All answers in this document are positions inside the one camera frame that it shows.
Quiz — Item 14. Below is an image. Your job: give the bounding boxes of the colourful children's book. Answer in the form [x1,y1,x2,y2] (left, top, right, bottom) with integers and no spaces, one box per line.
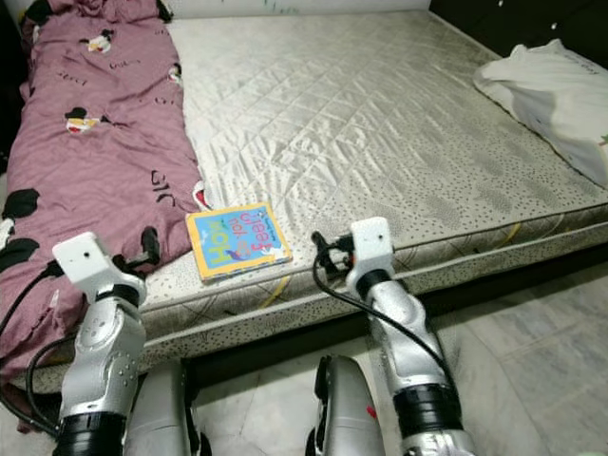
[184,200,295,282]

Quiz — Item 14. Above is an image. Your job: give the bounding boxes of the dark bed frame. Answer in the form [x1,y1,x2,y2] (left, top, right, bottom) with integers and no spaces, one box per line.
[180,242,608,386]

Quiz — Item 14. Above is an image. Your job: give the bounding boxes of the grey left robot leg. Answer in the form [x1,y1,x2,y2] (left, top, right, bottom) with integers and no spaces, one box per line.
[122,358,202,456]

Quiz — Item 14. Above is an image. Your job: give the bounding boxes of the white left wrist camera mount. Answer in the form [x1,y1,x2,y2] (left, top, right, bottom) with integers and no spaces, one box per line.
[51,232,145,308]

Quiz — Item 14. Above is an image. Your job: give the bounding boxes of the white quilted mattress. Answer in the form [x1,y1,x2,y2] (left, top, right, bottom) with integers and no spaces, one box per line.
[38,9,608,395]

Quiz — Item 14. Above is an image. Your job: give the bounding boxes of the grey robot leg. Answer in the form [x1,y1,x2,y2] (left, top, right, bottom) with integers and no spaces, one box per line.
[122,358,202,456]
[304,353,388,456]

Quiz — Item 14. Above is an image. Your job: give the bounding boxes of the white pillow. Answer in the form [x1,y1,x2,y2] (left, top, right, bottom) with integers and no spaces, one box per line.
[472,38,608,191]

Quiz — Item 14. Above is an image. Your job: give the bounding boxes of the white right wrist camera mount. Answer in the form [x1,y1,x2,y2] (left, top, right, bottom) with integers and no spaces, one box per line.
[344,216,401,298]

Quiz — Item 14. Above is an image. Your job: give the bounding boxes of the mauve cartoon print quilt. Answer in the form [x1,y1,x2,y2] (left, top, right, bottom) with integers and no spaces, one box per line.
[0,0,212,409]

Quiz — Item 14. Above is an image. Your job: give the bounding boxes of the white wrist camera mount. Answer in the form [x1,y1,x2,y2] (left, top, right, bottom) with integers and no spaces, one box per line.
[51,232,145,308]
[344,216,401,298]

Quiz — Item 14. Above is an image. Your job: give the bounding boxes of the grey right robot leg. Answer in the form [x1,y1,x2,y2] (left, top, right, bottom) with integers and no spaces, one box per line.
[304,353,388,456]

